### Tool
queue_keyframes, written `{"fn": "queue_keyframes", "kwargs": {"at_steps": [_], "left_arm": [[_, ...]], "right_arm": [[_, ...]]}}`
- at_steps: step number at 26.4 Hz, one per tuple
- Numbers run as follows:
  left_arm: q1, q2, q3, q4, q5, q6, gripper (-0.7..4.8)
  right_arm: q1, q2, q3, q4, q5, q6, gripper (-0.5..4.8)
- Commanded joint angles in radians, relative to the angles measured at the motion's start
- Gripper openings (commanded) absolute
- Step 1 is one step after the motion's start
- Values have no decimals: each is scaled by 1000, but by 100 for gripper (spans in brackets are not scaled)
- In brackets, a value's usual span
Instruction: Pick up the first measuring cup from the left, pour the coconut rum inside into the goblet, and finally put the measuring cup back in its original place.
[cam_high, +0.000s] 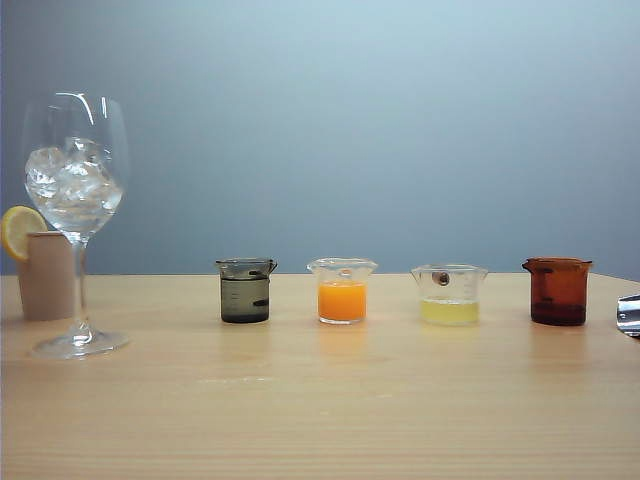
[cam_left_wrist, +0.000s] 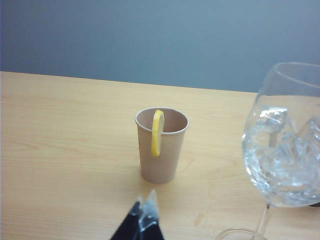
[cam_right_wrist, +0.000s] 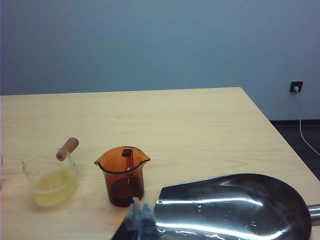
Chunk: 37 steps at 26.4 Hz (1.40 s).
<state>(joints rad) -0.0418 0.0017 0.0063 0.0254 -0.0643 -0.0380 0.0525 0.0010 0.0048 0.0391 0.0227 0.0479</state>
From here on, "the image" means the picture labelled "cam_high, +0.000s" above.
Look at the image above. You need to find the smoke grey glass measuring cup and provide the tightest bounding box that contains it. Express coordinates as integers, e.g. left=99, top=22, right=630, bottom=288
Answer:
left=215, top=257, right=278, bottom=325

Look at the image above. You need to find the shiny silver metal object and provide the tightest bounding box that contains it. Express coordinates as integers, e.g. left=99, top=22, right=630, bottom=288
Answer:
left=615, top=293, right=640, bottom=339

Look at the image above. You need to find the clear stemmed wine glass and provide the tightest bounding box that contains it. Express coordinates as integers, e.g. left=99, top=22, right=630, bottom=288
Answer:
left=22, top=91, right=132, bottom=360

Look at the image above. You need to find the clear measuring cup orange juice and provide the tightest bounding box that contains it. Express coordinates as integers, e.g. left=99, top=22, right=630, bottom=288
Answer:
left=306, top=257, right=379, bottom=326

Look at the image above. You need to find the beige paper cup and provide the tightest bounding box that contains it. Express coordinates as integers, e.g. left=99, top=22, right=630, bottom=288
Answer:
left=16, top=230, right=81, bottom=321

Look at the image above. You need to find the clear ice cube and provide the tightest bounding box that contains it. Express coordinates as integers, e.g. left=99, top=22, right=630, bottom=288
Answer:
left=59, top=164, right=122, bottom=211
left=63, top=137, right=109, bottom=169
left=25, top=145, right=69, bottom=201

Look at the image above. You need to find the amber glass measuring cup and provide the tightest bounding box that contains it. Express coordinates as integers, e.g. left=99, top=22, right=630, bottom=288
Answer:
left=521, top=256, right=594, bottom=327

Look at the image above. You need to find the clear measuring cup yellow liquid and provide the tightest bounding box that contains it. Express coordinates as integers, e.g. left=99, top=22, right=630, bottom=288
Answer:
left=410, top=264, right=489, bottom=327

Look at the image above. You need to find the yellow lemon slice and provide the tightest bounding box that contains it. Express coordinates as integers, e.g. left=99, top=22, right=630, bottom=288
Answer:
left=0, top=205, right=50, bottom=262

